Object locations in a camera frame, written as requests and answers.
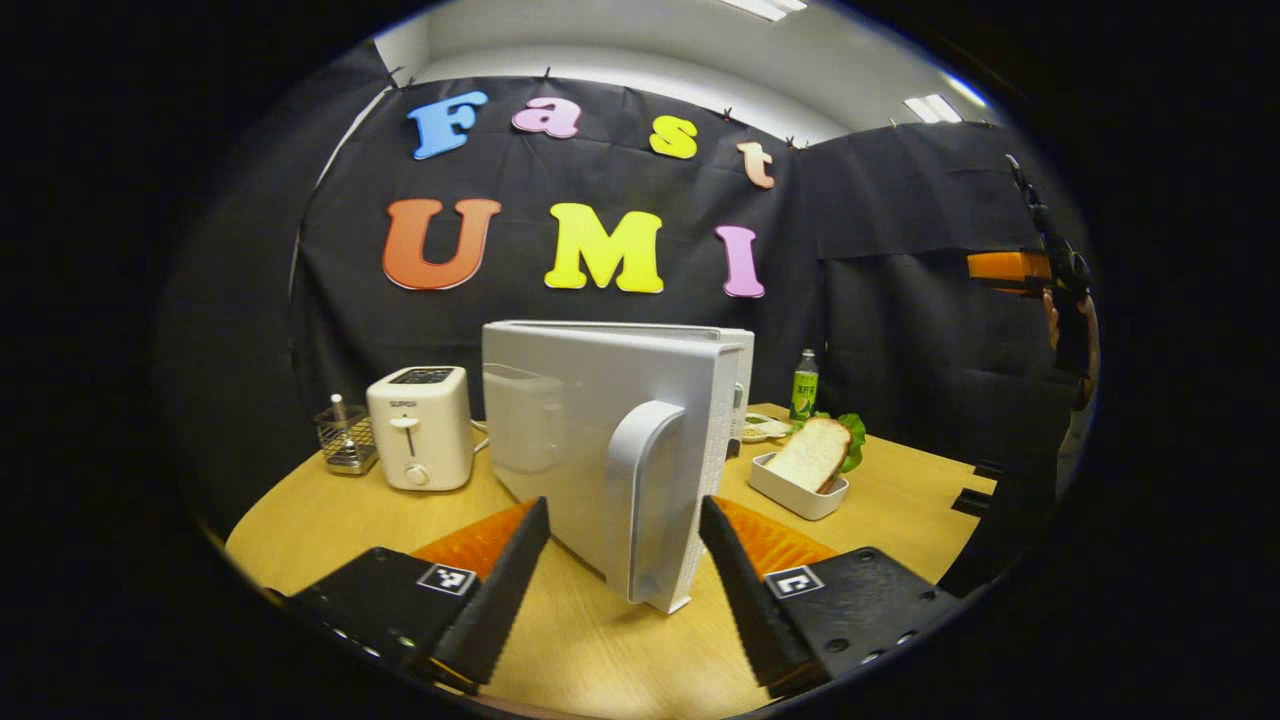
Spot long ceiling light panel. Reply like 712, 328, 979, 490
720, 0, 807, 22

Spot white rectangular dish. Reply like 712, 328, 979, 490
748, 452, 851, 521

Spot white microwave oven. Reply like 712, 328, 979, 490
481, 320, 756, 615

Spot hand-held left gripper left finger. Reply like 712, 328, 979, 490
285, 497, 553, 691

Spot bread and lettuce sandwich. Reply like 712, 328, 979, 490
765, 412, 867, 494

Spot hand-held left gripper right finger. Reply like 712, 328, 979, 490
698, 495, 966, 699

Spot wire mesh utensil holder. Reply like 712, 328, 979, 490
314, 400, 379, 475

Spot green drink bottle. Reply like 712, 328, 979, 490
790, 349, 820, 422

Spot white toaster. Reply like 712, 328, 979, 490
366, 366, 473, 492

